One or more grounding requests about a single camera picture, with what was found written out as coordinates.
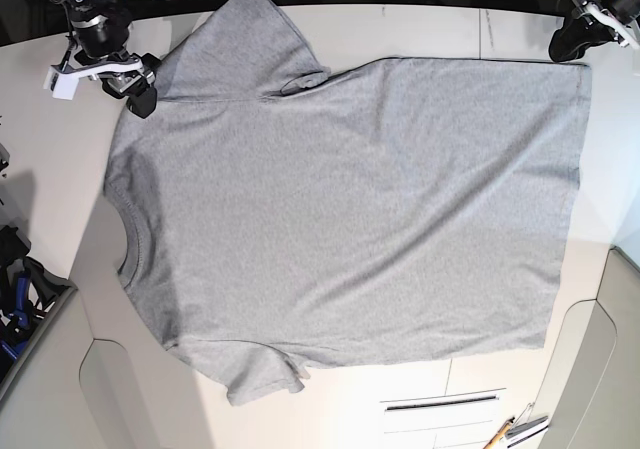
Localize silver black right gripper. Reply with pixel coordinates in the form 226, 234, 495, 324
71, 16, 162, 118

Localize wooden pencil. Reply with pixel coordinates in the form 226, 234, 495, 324
483, 417, 515, 449

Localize blue black tool pile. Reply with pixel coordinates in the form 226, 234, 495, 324
1, 225, 74, 364

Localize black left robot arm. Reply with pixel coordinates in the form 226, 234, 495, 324
548, 0, 639, 63

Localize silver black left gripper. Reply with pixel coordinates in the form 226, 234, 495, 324
548, 0, 639, 63

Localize grey T-shirt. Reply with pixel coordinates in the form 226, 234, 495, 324
104, 0, 592, 405

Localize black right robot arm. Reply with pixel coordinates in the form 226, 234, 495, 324
44, 0, 161, 119

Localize silver binder clip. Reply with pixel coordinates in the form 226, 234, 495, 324
503, 403, 549, 446

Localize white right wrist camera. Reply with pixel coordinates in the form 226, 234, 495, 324
43, 66, 80, 100

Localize white table slot plate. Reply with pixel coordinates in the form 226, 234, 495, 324
378, 388, 505, 449

